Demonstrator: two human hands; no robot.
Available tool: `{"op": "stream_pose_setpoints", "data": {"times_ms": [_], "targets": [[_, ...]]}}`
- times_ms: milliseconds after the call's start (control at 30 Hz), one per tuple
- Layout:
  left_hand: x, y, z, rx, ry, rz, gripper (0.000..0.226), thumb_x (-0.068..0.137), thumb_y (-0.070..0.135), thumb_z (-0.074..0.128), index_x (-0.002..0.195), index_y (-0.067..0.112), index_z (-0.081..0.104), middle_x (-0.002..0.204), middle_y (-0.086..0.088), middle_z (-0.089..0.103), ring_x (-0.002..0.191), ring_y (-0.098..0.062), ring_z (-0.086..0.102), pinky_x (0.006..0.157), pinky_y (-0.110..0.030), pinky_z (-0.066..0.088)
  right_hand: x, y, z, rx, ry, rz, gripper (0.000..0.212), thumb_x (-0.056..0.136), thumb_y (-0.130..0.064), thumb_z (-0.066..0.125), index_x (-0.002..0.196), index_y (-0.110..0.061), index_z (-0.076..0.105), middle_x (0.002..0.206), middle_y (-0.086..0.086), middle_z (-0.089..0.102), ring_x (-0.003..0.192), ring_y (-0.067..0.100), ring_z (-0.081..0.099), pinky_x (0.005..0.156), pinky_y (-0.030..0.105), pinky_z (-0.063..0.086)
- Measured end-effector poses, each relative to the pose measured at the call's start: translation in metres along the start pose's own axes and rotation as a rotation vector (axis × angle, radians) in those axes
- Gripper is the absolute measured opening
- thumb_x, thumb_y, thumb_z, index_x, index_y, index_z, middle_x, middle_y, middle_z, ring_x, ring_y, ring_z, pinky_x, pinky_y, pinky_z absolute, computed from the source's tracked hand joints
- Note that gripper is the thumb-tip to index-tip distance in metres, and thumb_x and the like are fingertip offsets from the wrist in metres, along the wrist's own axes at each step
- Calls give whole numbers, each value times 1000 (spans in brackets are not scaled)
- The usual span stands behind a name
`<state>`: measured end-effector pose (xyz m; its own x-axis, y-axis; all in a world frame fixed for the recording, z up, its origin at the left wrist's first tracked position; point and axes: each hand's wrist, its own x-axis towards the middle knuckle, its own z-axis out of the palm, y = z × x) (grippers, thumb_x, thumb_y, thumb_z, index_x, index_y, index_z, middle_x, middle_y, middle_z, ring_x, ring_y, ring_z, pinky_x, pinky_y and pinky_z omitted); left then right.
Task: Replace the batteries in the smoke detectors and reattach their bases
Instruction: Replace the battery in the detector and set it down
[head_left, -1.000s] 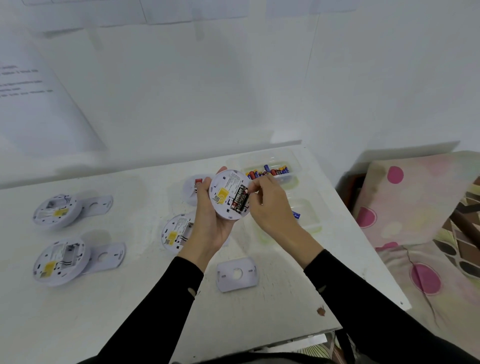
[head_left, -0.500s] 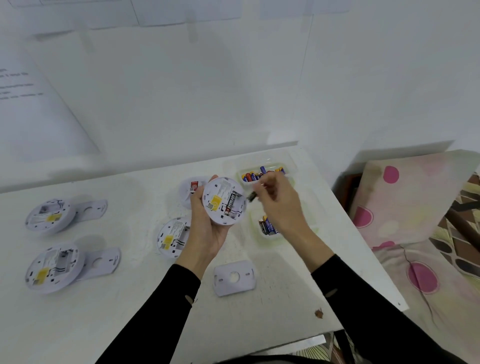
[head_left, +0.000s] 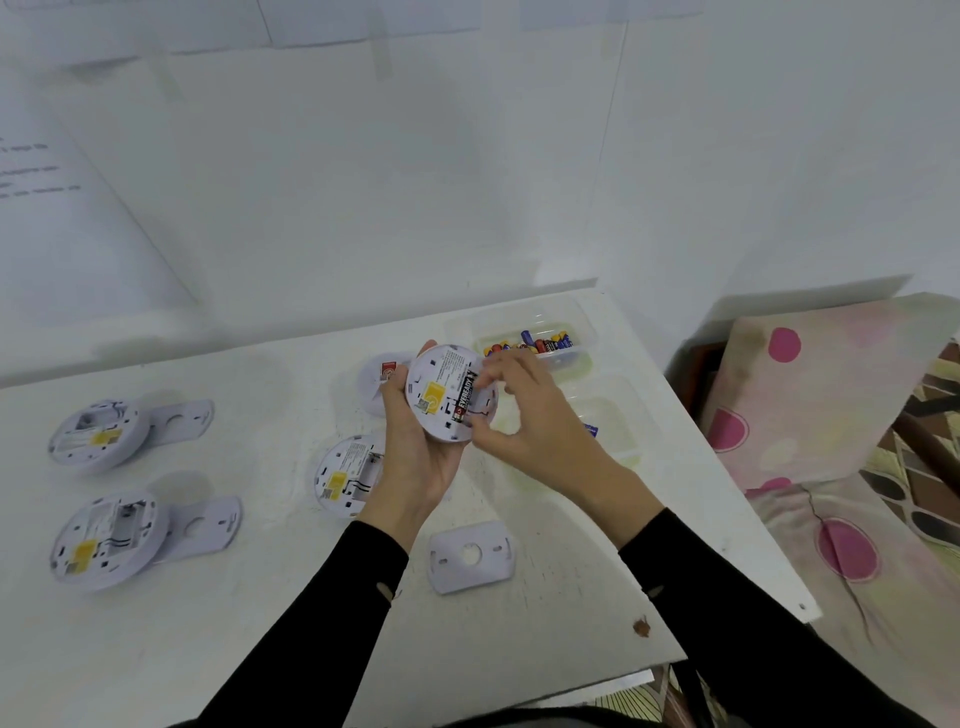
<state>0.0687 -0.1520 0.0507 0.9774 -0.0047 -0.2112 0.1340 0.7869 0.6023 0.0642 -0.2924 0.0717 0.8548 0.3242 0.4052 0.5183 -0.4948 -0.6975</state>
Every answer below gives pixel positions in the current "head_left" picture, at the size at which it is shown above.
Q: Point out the person's right hand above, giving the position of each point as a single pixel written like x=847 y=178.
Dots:
x=562 y=457

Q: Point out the person's left hand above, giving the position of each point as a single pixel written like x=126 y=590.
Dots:
x=412 y=480

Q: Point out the white round smoke detector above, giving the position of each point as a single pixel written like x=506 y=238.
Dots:
x=71 y=525
x=337 y=457
x=431 y=367
x=67 y=435
x=371 y=397

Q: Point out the black battery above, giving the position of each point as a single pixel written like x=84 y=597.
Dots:
x=465 y=396

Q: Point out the mounting plate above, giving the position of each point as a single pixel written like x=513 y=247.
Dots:
x=199 y=416
x=225 y=525
x=450 y=577

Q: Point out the person's left forearm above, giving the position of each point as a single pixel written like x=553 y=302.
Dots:
x=315 y=637

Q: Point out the person's right forearm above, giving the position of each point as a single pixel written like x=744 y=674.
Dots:
x=750 y=645

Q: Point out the clear plastic container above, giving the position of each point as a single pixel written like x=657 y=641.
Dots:
x=461 y=326
x=622 y=420

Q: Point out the patterned mat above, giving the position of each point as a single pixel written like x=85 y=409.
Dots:
x=675 y=705

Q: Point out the brown patterned cloth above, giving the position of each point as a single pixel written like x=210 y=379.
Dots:
x=922 y=510

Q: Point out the pink dotted bedsheet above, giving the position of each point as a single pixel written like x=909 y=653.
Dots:
x=900 y=637

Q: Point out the white paper with text lines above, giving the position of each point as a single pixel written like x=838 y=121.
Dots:
x=75 y=270

